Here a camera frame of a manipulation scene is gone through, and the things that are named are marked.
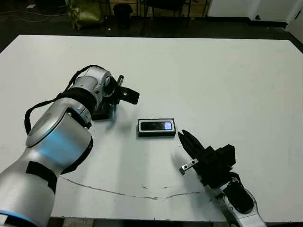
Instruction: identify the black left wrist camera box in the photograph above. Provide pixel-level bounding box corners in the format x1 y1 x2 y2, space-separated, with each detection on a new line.
118 86 140 105

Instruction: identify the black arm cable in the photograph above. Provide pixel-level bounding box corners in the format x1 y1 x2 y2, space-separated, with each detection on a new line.
228 172 258 209
24 64 112 137

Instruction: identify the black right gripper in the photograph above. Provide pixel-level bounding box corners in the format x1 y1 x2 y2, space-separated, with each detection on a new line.
177 129 234 190

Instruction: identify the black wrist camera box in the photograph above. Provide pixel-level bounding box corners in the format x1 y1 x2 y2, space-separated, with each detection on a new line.
118 86 140 105
216 143 237 170

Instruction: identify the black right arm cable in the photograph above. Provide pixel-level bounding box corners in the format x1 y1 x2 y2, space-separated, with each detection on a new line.
228 172 258 209

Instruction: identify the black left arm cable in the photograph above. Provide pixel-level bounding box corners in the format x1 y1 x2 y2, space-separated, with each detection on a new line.
24 64 112 137

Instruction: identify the white floor cable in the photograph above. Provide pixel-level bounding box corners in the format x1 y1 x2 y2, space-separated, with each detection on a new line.
0 9 69 23

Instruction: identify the black chair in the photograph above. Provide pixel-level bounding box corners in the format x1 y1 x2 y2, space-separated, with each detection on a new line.
142 0 190 37

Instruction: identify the black trash bin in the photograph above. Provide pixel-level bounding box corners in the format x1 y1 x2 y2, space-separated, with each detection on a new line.
113 3 133 29

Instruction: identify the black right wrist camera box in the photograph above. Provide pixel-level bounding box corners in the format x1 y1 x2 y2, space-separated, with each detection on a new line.
216 143 237 170

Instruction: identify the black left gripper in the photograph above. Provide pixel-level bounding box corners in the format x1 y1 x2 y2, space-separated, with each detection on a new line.
110 75 125 107

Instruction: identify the black camera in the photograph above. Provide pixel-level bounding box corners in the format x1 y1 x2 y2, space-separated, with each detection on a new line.
139 120 173 131

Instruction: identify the black box base white insert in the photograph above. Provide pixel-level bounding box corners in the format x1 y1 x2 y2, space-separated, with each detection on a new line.
136 117 176 139

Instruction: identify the crinkled plastic bag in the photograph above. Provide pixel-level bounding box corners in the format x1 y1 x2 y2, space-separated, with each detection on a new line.
68 0 105 30

